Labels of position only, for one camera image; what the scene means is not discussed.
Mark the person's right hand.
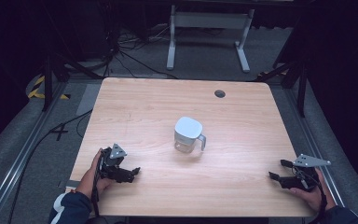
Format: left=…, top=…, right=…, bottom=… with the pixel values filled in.
left=289, top=168, right=337, bottom=213

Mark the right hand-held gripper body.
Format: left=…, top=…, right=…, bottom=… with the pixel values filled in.
left=287, top=153, right=332, bottom=191

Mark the clear pitcher with white lid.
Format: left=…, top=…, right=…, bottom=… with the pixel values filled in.
left=173, top=116, right=208, bottom=154

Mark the black metal stand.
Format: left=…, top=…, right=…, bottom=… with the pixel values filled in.
left=41, top=50, right=104, bottom=113
left=255, top=57, right=310, bottom=119

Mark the person's left hand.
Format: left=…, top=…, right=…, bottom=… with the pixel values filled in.
left=76, top=147, right=114, bottom=201

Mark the grey metal floor rail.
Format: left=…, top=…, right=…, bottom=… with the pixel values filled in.
left=0, top=81, right=68, bottom=224
left=282, top=87, right=347, bottom=208

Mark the yellow and black floor tape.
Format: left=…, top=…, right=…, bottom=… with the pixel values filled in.
left=27, top=75, right=72, bottom=101

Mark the black floor cable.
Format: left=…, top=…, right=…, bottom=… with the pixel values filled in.
left=7, top=108, right=93, bottom=224

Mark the white metal desk frame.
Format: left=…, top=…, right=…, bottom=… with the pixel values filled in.
left=166, top=4, right=256, bottom=74

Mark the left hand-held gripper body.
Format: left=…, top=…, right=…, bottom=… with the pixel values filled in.
left=99, top=143, right=131, bottom=184

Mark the bundle of black cables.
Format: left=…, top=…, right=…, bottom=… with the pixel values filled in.
left=103, top=24, right=179, bottom=80

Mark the black gripper wrist strap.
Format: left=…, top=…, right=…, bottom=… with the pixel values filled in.
left=307, top=181, right=329, bottom=224
left=90, top=155, right=104, bottom=217

